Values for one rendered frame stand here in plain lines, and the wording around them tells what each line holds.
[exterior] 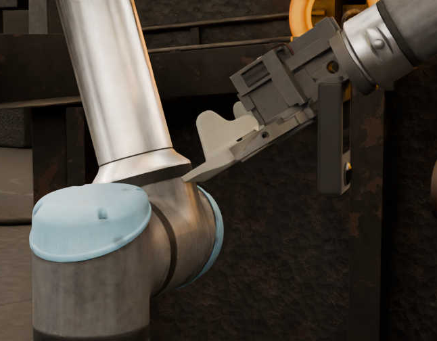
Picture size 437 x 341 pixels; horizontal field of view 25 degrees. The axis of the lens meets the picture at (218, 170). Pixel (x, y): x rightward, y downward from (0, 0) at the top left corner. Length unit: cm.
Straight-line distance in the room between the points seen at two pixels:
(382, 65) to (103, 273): 33
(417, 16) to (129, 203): 32
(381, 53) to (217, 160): 19
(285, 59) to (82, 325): 33
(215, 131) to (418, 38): 21
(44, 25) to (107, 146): 604
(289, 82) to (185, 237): 20
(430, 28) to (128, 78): 34
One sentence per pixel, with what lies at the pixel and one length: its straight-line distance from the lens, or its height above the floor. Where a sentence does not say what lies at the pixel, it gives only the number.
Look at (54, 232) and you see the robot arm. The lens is 94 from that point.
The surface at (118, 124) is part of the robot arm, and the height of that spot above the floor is 61.
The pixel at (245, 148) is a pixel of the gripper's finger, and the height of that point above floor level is 60.
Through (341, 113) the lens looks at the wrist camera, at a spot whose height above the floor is 63.
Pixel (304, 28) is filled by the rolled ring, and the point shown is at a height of 73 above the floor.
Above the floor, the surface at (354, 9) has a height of 77.
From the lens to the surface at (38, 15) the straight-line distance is 715.
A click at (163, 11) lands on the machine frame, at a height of 77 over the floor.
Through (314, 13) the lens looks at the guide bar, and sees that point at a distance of 187.
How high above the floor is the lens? 69
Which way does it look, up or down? 7 degrees down
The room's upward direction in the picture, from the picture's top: straight up
